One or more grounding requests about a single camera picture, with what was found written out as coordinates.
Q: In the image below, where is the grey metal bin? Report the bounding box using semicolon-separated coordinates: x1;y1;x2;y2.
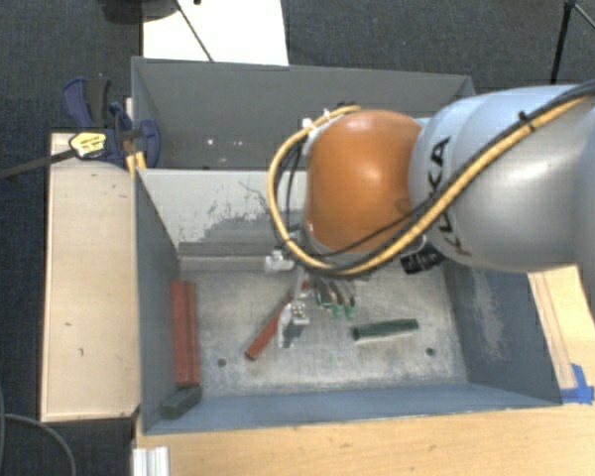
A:
130;56;564;437

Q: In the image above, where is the pale wood board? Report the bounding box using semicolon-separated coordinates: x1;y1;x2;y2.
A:
40;132;142;423

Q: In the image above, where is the dark green flat block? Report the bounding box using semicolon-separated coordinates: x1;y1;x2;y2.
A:
351;317;420;342
160;384;204;420

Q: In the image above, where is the black cylinder on white bracket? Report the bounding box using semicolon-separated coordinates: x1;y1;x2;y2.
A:
400;243;446;276

